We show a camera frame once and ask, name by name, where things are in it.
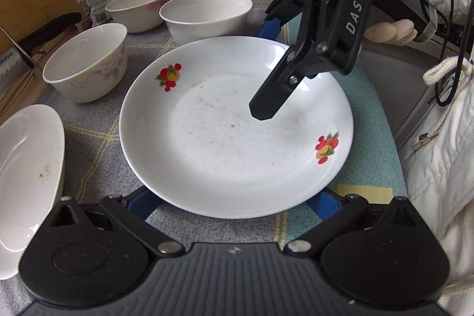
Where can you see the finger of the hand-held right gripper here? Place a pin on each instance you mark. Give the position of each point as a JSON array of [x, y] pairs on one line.
[[270, 97], [272, 30]]

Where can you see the stainless steel sink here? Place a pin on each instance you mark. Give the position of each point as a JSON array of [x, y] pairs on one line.
[[400, 90]]

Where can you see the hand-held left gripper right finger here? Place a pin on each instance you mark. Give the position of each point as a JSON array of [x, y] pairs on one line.
[[322, 204]]

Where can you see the teal striped towel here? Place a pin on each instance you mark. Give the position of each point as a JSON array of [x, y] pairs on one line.
[[370, 138]]

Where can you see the plain white bowl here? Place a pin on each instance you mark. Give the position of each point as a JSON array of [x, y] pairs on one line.
[[207, 23]]

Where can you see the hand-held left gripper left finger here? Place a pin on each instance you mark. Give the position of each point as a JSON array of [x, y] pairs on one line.
[[142, 203]]

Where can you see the white pink-floral bowl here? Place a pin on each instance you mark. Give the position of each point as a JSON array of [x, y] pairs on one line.
[[92, 79], [133, 18]]

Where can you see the white jacket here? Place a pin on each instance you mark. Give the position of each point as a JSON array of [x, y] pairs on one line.
[[444, 190]]

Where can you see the grey checked cloth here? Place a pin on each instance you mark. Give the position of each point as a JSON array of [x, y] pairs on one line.
[[92, 160]]

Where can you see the white fruit-print plate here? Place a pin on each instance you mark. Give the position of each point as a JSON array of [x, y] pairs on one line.
[[222, 138]]

